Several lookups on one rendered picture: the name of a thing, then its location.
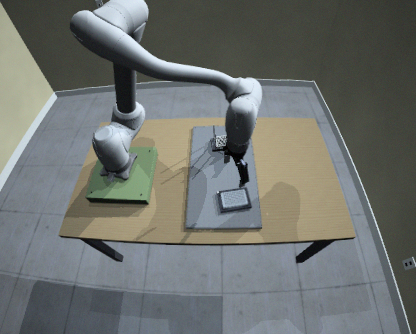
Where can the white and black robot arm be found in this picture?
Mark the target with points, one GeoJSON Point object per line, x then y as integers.
{"type": "Point", "coordinates": [101, 32]}

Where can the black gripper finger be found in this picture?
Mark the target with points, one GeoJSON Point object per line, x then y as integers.
{"type": "Point", "coordinates": [243, 172]}
{"type": "Point", "coordinates": [226, 156]}

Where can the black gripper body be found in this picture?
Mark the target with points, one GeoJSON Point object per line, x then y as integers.
{"type": "Point", "coordinates": [238, 156]}

